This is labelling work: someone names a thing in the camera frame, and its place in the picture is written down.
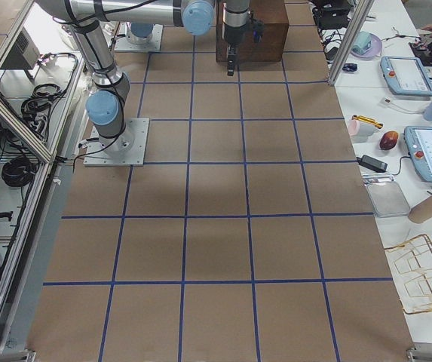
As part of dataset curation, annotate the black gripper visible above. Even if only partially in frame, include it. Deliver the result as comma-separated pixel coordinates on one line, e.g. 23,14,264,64
222,23,247,76

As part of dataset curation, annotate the dark wooden drawer cabinet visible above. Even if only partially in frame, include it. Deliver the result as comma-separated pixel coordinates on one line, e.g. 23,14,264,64
237,0,289,63

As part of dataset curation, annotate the small black blue device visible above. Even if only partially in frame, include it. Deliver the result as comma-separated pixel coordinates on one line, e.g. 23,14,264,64
342,63,358,73

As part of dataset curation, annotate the lavender bowl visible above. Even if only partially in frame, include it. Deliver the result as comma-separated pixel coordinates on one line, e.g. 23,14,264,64
351,31,382,59

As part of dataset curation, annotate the pink cup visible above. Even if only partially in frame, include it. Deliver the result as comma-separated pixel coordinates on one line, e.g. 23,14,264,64
348,119,378,137

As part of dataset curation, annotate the gold metal tool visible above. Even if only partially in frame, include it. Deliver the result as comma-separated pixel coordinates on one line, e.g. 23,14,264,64
352,115,383,129

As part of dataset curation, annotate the upper teach pendant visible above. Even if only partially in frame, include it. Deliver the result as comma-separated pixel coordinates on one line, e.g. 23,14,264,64
380,56,432,97

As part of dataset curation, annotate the black power brick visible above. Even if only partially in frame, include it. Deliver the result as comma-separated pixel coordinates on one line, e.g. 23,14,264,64
357,155,388,173

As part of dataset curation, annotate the red mango fruit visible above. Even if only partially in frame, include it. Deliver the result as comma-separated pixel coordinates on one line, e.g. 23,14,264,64
378,130,399,151

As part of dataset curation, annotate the clear plastic tray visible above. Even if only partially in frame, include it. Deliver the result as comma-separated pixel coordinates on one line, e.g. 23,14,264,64
362,173,410,218

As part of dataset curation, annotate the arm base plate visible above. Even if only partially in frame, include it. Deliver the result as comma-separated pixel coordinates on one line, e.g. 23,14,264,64
114,23,164,53
83,118,149,167

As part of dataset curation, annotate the aluminium frame post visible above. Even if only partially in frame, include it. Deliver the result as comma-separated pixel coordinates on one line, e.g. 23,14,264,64
327,0,374,86

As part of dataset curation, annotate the gold wire rack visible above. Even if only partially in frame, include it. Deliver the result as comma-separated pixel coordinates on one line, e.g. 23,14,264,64
385,234,432,315

